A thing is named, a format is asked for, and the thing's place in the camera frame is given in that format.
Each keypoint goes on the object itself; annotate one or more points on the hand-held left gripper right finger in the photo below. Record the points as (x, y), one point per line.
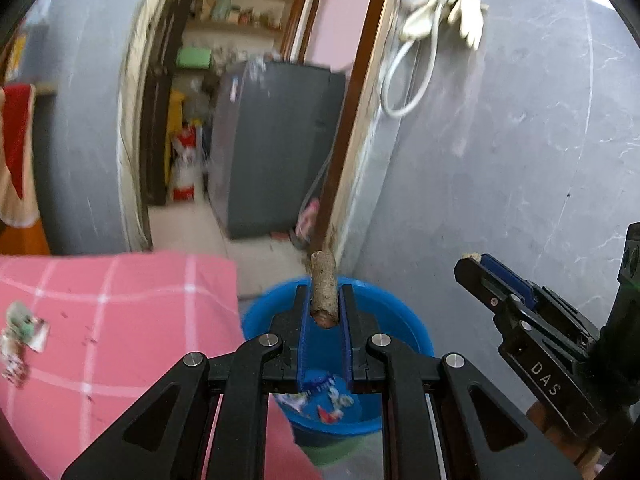
(346, 340)

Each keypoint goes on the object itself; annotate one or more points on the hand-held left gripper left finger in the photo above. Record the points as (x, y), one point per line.
(302, 340)

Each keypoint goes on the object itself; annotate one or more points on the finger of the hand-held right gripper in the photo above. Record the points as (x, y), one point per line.
(480, 285)
(505, 274)

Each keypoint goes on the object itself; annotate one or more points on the small beige scrap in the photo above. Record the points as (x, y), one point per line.
(471, 256)

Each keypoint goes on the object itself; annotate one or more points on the blue snack wrapper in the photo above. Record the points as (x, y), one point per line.
(317, 387)

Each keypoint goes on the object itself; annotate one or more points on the short brown wooden stick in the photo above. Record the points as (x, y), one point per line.
(324, 290)

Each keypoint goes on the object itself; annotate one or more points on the blue plastic bucket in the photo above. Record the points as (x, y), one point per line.
(400, 320)

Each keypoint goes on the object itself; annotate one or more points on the red white snack wrapper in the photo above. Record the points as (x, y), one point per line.
(330, 414)

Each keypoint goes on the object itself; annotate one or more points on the pile of snack wrappers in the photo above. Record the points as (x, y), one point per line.
(20, 322)

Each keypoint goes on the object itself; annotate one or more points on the green plastic basin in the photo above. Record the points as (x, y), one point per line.
(340, 454)

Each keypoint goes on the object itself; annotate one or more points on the pink white plastic bottle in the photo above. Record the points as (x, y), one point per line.
(306, 220)

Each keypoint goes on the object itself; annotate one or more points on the pink checked blanket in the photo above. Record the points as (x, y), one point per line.
(125, 335)

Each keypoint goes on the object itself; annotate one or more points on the grey refrigerator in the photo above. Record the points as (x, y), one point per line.
(275, 150)

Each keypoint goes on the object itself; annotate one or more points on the white red sack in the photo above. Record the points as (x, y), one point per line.
(182, 180)

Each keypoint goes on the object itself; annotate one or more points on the red white plastic bag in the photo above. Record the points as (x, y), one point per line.
(186, 140)

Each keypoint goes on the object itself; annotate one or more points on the dark wooden door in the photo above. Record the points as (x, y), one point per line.
(155, 135)

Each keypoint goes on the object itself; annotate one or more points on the cream work glove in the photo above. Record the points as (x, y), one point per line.
(472, 20)
(425, 12)

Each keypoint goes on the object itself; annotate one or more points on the pile of plastic bags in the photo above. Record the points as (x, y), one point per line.
(240, 62)

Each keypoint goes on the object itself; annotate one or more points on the orange cloth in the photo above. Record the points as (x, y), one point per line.
(25, 240)

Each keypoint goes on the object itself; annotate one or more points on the green box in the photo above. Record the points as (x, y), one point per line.
(194, 57)

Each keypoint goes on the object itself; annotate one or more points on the pale green jar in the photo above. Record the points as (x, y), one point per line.
(221, 7)

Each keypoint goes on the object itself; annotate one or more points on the beige red striped cloth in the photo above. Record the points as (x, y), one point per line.
(17, 130)

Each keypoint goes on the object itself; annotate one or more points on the wooden door frame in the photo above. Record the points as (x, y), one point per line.
(131, 170)

